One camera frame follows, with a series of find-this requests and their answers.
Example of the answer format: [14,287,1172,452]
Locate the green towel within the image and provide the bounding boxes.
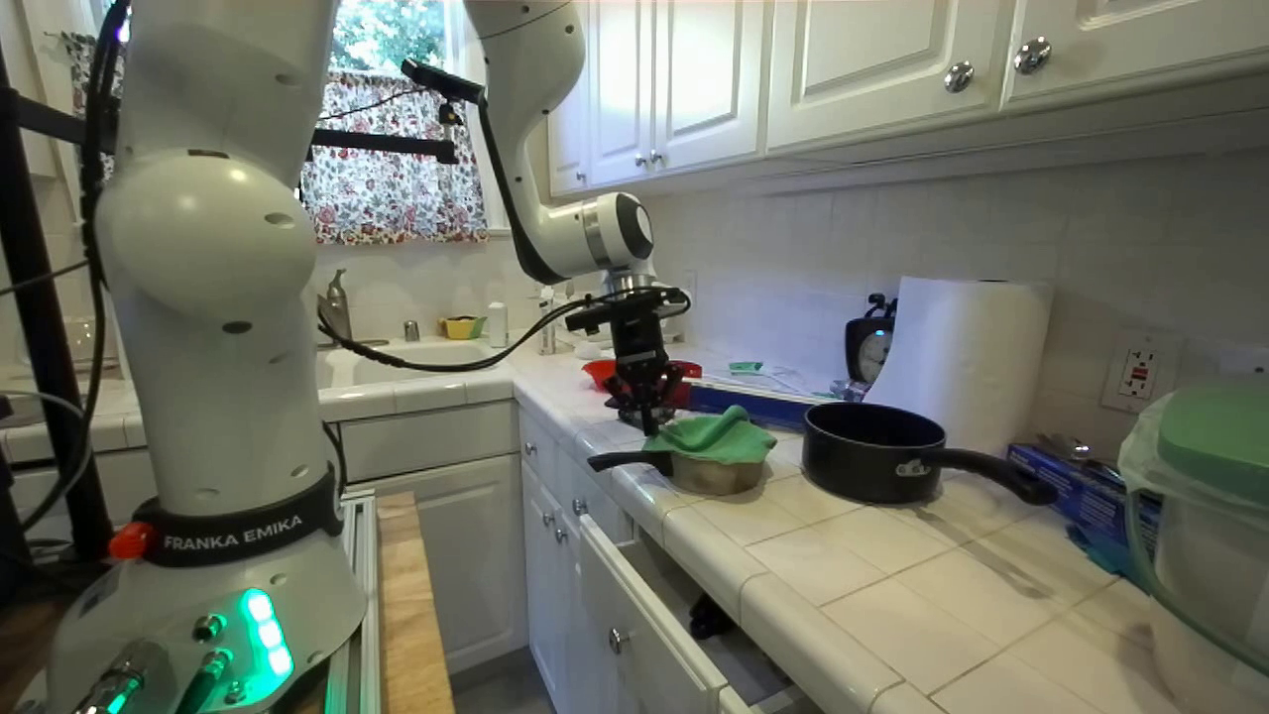
[646,406,778,462]

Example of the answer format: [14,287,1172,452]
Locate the white cabinets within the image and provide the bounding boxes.
[330,398,640,714]
[549,0,1269,193]

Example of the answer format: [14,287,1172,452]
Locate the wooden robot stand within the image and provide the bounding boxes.
[376,490,458,714]

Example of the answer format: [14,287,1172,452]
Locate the black kitchen scale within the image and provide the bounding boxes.
[845,294,895,388]

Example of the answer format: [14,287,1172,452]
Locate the blue foil box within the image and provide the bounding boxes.
[1006,441,1137,584]

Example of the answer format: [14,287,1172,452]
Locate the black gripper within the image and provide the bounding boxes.
[566,287,692,436]

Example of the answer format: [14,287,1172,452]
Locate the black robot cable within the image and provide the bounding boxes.
[315,283,697,378]

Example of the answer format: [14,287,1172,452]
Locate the white paper towel roll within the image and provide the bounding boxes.
[870,276,1051,452]

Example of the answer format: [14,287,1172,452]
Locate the green lid plastic container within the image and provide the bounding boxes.
[1119,378,1269,714]

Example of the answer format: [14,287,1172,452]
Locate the white upper cabinets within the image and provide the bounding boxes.
[549,0,1269,193]

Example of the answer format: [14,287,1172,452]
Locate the black saucepan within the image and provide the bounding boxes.
[800,406,1055,503]

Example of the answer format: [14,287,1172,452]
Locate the white lower cabinets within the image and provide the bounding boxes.
[330,398,640,714]

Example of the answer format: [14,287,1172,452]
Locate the small pan under towel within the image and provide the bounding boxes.
[590,452,766,494]

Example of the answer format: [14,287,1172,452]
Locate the wall power outlet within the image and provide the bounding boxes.
[1103,331,1184,411]

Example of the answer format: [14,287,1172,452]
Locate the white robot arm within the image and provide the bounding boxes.
[45,0,365,714]

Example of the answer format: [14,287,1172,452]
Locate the open white drawer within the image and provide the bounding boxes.
[577,514,819,714]

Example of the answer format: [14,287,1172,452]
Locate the floral window curtain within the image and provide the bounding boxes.
[297,71,490,244]

